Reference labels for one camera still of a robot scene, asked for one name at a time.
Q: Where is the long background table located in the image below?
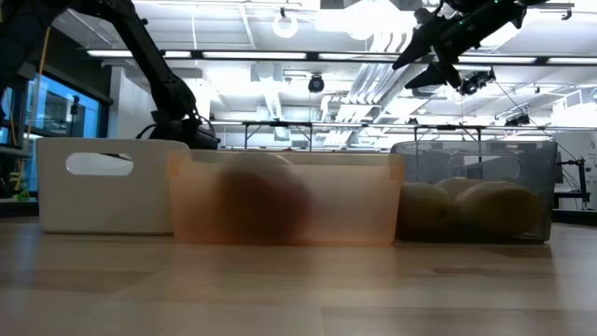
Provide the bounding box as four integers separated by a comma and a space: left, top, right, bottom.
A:
209, 119, 597, 153

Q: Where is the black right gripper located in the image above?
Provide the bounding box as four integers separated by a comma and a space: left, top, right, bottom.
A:
391, 7, 478, 91

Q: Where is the black equipment stand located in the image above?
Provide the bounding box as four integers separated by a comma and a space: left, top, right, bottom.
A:
553, 156, 591, 211

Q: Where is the grey translucent plastic basket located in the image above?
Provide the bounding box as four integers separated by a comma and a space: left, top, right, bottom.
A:
390, 139, 559, 244

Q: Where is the round white ceiling lamp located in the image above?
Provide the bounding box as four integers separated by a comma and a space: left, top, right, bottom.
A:
272, 7, 299, 40

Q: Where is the dark red bell pepper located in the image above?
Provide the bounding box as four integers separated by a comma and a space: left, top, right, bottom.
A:
215, 152, 314, 245

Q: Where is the black ceiling camera rig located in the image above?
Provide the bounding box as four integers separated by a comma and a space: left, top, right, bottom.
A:
459, 68, 497, 97

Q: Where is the white plastic basket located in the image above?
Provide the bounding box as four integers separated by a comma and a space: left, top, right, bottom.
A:
35, 137, 190, 235

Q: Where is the orange translucent plastic basket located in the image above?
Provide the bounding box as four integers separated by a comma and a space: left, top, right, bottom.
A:
166, 148, 406, 247

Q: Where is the blue glass window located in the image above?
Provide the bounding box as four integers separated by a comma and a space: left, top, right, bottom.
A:
0, 74, 102, 192

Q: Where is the ceiling light strip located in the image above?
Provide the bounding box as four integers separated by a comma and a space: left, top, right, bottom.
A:
201, 50, 308, 61
545, 56, 597, 65
86, 49, 193, 60

